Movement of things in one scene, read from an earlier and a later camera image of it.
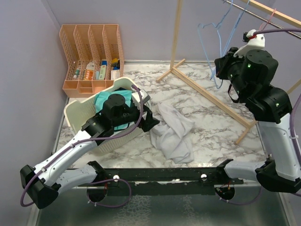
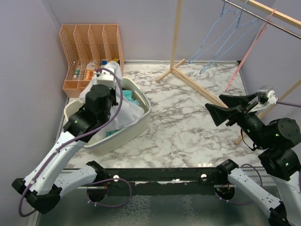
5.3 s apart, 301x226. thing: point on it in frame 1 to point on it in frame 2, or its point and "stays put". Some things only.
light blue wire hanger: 203,45 to 238,15
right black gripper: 223,62 to 219,114
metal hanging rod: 263,19 stays put
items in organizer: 100,74 stays put
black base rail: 192,181 stays put
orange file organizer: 96,58 stays put
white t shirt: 171,135 to 130,112
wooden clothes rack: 203,92 stays put
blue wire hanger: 226,43 to 254,22
